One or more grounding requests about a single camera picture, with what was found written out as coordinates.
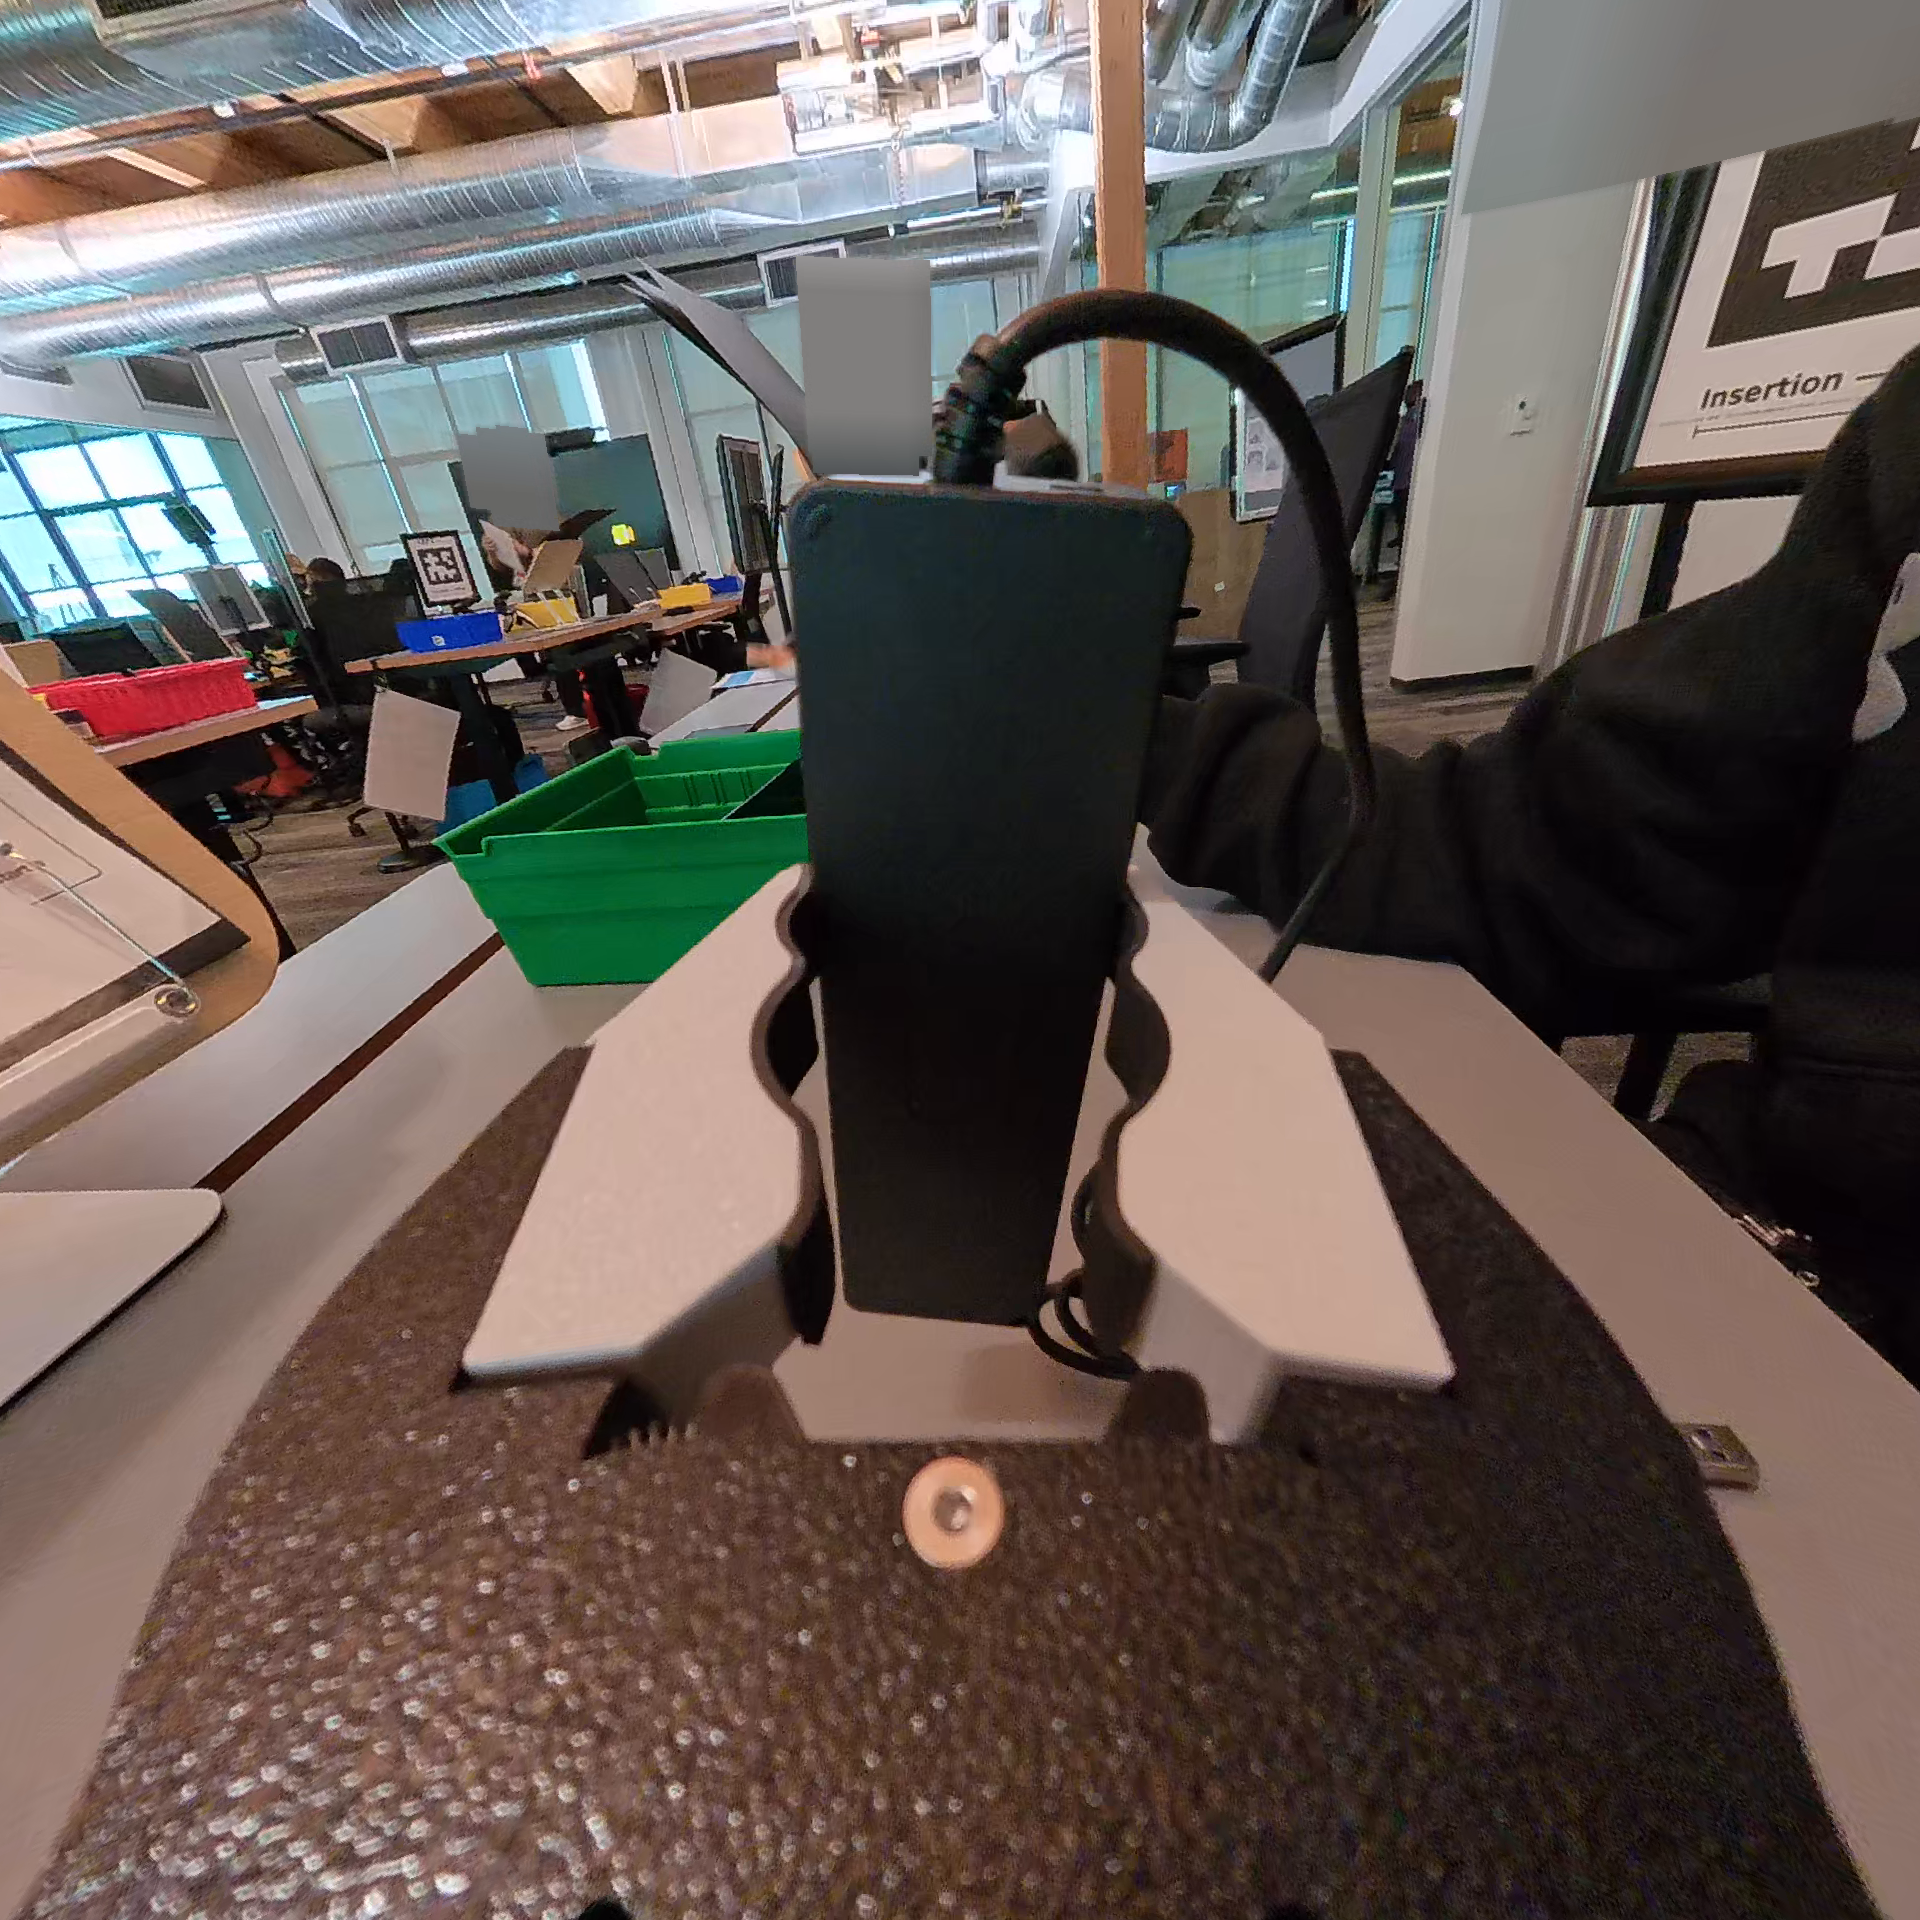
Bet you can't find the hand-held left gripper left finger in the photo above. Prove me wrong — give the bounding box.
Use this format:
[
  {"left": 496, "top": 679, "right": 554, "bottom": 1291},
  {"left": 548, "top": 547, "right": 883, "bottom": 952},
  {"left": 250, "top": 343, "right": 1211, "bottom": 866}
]
[{"left": 460, "top": 864, "right": 836, "bottom": 1425}]

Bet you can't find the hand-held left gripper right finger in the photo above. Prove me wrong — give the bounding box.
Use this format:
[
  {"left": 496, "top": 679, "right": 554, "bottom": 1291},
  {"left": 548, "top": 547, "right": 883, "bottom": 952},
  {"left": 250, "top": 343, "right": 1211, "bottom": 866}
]
[{"left": 1072, "top": 887, "right": 1459, "bottom": 1447}]

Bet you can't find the green plastic bin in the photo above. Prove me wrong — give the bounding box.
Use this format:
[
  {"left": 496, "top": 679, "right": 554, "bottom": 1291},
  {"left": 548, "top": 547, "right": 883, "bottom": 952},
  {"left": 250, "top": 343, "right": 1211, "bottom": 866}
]
[{"left": 431, "top": 729, "right": 814, "bottom": 989}]

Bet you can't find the large black usb hub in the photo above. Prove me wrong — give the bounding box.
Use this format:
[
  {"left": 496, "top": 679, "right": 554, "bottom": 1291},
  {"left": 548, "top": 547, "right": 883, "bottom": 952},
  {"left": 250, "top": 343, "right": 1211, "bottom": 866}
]
[{"left": 786, "top": 473, "right": 1198, "bottom": 1332}]

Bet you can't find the thick black hub cable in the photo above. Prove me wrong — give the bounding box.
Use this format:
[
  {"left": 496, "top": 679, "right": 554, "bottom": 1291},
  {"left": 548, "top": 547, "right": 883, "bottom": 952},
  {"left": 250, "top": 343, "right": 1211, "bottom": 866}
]
[{"left": 930, "top": 291, "right": 1760, "bottom": 1490}]

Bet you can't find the person's right forearm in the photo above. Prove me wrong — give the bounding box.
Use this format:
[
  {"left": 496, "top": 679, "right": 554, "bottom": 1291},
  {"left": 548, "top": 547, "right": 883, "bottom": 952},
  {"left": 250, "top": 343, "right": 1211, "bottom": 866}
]
[{"left": 1141, "top": 346, "right": 1920, "bottom": 1040}]

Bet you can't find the grey card sheet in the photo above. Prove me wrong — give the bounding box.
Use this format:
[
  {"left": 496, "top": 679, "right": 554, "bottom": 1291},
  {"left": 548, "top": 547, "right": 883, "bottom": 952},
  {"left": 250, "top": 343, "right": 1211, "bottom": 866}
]
[{"left": 364, "top": 689, "right": 464, "bottom": 826}]

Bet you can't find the wooden desk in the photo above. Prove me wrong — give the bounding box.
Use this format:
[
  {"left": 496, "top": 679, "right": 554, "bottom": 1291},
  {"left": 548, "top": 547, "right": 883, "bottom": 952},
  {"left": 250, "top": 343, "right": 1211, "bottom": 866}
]
[
  {"left": 88, "top": 692, "right": 323, "bottom": 771},
  {"left": 342, "top": 600, "right": 751, "bottom": 682}
]

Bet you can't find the black office chair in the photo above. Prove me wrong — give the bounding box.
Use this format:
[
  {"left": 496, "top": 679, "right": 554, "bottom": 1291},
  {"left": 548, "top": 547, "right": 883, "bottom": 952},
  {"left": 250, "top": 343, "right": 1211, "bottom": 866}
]
[{"left": 1178, "top": 347, "right": 1420, "bottom": 707}]

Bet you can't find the person's black hoodie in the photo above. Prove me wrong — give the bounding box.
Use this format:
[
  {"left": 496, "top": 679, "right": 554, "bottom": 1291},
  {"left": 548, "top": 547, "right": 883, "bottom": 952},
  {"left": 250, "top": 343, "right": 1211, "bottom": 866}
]
[{"left": 1611, "top": 840, "right": 1920, "bottom": 1360}]

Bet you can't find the wooden document stand with papers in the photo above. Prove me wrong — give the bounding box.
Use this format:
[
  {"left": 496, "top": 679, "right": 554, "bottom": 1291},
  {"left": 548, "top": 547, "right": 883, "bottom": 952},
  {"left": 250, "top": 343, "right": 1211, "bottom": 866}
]
[{"left": 0, "top": 657, "right": 287, "bottom": 1408}]

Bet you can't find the large dark screen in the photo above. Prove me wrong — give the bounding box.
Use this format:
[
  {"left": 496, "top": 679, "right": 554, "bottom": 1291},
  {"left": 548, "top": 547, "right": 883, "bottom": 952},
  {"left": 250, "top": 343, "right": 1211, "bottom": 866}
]
[{"left": 550, "top": 432, "right": 682, "bottom": 579}]

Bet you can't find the red plastic bin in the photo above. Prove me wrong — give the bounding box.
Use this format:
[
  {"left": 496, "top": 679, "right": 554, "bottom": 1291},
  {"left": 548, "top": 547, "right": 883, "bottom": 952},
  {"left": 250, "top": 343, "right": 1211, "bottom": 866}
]
[{"left": 28, "top": 657, "right": 261, "bottom": 741}]

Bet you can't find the framed sign board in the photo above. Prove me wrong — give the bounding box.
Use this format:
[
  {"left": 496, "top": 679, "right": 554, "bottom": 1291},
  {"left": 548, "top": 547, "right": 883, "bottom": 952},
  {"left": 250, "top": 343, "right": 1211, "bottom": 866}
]
[{"left": 1584, "top": 113, "right": 1920, "bottom": 509}]

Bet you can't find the grey curved strap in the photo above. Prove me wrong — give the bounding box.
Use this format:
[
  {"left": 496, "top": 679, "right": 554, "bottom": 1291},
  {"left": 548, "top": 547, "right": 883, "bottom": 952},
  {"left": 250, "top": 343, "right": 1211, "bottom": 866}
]
[{"left": 619, "top": 268, "right": 816, "bottom": 455}]

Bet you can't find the slim wooden post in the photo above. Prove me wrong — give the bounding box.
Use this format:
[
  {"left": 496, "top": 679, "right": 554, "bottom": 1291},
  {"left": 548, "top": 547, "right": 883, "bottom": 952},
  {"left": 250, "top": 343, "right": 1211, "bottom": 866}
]
[{"left": 1090, "top": 0, "right": 1152, "bottom": 500}]

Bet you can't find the silver ventilation duct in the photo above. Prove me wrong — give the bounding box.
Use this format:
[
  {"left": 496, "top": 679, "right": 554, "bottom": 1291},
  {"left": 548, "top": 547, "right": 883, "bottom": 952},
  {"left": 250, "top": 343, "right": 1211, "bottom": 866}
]
[{"left": 0, "top": 107, "right": 1088, "bottom": 377}]

